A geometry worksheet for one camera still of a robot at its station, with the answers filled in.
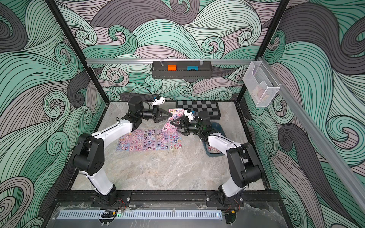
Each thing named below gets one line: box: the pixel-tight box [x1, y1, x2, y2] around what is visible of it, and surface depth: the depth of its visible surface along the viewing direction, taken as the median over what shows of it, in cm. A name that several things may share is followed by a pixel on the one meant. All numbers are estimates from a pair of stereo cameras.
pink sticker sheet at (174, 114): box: [162, 108, 185, 132], surface depth 77 cm
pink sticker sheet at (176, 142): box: [169, 133, 183, 150], surface depth 97 cm
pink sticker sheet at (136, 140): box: [129, 129, 145, 152], surface depth 97 cm
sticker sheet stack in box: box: [207, 145, 221, 153], surface depth 92 cm
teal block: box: [186, 65, 199, 71], surface depth 97 cm
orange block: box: [167, 64, 178, 72], surface depth 96 cm
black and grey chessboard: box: [175, 100, 222, 121], surface depth 116 cm
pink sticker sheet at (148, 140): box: [142, 129, 156, 152], surface depth 97 cm
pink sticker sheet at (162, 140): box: [155, 129, 170, 151], surface depth 97 cm
